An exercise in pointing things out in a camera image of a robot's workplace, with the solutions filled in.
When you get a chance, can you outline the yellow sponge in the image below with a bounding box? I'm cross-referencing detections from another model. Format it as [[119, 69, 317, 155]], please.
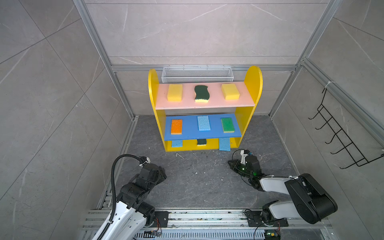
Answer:
[[221, 84, 240, 101], [167, 84, 183, 102]]

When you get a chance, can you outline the yellow shelf with coloured boards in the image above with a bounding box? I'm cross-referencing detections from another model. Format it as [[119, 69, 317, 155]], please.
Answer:
[[148, 66, 263, 152]]

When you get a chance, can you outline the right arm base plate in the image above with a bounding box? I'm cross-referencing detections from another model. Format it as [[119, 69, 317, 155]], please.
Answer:
[[244, 209, 289, 227]]

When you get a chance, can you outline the blue sponge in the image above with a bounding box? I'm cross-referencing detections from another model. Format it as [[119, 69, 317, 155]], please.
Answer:
[[171, 140, 183, 148], [197, 116, 211, 131], [219, 138, 231, 152]]

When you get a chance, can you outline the white wire mesh basket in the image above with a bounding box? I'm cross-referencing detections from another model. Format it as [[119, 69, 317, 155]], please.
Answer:
[[162, 67, 234, 84]]

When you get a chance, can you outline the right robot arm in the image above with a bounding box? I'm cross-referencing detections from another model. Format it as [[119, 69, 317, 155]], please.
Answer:
[[228, 150, 338, 226]]

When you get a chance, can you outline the black wire hook rack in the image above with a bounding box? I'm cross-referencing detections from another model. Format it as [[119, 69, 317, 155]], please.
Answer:
[[308, 88, 384, 170]]

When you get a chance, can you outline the bright green sponge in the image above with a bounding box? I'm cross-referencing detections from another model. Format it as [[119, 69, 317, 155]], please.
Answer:
[[221, 118, 235, 133]]

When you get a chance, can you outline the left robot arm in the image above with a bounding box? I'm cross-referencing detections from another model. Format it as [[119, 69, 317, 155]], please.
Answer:
[[93, 164, 167, 240]]

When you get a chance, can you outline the aluminium mounting rail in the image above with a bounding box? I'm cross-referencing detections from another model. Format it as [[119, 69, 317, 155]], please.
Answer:
[[80, 209, 331, 240]]

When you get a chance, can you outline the black corrugated cable left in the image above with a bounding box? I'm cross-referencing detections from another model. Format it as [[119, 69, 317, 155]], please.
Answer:
[[95, 154, 142, 240]]

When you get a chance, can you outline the dark green sponge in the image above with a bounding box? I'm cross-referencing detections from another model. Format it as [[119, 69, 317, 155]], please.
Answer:
[[197, 139, 207, 146], [194, 85, 210, 103]]

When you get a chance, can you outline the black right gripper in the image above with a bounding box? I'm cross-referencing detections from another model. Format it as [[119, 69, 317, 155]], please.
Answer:
[[227, 159, 253, 180]]

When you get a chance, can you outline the orange sponge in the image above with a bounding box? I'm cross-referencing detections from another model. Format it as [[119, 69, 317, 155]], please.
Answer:
[[171, 119, 183, 135]]

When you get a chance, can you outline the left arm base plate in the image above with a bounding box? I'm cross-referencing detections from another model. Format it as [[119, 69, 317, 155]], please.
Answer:
[[155, 211, 170, 228]]

